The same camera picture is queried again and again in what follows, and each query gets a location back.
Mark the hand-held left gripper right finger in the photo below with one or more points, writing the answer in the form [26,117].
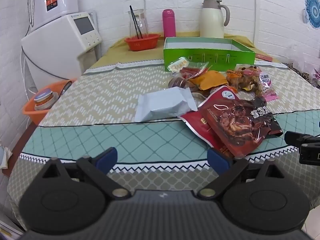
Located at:
[218,158]

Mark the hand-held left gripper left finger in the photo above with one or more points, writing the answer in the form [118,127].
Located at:
[108,158]

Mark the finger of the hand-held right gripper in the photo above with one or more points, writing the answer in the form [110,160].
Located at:
[310,155]
[296,138]

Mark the red striped-edge snack packet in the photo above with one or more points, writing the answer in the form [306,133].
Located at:
[193,122]

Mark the orange snack packet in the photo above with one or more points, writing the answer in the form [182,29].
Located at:
[211,80]

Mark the green cardboard box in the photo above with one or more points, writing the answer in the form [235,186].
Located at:
[200,55]

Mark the dark red meat packet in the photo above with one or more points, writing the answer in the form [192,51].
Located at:
[237,122]

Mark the pink snack packet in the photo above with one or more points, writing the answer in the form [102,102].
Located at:
[268,87]

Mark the leopard print cloth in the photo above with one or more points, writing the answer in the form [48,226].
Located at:
[300,73]

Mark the white snack packet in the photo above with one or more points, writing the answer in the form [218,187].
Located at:
[162,103]

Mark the pink-edged snack packet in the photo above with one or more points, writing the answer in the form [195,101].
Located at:
[250,76]

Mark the orange-ended brown snack packet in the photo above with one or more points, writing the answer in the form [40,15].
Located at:
[233,76]

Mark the jar with blue lid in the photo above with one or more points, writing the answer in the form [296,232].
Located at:
[45,100]

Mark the red envelope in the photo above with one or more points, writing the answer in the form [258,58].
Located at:
[263,57]

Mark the red sausage stick packet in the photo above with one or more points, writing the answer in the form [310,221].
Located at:
[193,70]

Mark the orange plastic basin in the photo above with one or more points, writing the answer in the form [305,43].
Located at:
[30,110]

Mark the yellow-label clear snack packet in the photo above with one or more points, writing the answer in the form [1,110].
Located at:
[178,65]

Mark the yellow cloth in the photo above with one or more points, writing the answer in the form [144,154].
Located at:
[120,55]

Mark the white rag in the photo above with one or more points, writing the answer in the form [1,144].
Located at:
[5,156]

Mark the red plastic basket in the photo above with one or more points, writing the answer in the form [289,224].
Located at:
[141,44]

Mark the white water dispenser with screen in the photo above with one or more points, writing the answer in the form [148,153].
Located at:
[55,45]

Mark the cream thermal jug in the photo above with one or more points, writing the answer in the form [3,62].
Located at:
[212,22]

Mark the glass carafe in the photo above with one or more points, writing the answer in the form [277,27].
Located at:
[143,22]

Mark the black straw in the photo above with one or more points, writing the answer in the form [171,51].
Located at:
[133,20]

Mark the pink thermos bottle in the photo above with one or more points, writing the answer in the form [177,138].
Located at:
[169,23]

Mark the blue round wall decoration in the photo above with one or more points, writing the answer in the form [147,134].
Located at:
[312,11]

